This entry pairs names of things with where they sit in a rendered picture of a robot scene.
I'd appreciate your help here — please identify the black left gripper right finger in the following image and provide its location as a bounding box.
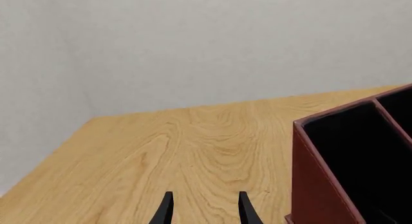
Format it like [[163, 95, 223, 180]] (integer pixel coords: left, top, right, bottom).
[[238, 191, 263, 224]]

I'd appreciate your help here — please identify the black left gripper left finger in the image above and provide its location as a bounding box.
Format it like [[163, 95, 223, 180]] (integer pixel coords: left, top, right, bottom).
[[149, 191, 174, 224]]

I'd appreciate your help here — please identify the red-brown desk caddy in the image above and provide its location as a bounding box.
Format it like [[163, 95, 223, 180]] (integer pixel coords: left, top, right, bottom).
[[284, 82, 412, 224]]

